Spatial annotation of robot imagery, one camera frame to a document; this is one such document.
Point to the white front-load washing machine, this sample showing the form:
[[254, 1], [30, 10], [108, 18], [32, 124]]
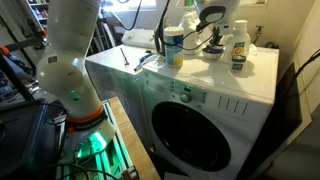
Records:
[[233, 100]]

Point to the white wipes canister blue label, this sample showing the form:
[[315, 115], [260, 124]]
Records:
[[173, 50]]

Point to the small white detergent bottle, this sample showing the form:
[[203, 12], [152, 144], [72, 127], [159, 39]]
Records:
[[238, 43]]

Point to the large white detergent jug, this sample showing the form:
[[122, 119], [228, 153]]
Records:
[[190, 26]]

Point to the aluminium rail base frame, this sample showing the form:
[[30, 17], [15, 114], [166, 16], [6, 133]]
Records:
[[113, 156]]

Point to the thin dark stick tool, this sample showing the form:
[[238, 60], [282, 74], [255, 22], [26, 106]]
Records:
[[125, 57]]

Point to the blue bristle hand brush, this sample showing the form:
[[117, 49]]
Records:
[[143, 61]]

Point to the black silver clothes iron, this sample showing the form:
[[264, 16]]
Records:
[[160, 36]]

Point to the white top-load washing machine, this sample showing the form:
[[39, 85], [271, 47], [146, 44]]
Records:
[[110, 76]]

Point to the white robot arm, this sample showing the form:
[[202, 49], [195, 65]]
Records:
[[66, 66]]

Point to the background storage shelf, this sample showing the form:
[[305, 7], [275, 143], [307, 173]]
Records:
[[33, 13]]

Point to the round white blue lunchbox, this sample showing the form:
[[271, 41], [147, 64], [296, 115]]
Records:
[[211, 55]]

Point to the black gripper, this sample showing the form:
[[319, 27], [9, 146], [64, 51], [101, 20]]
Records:
[[216, 33]]

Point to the wooden table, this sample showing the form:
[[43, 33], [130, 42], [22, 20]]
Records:
[[133, 143]]

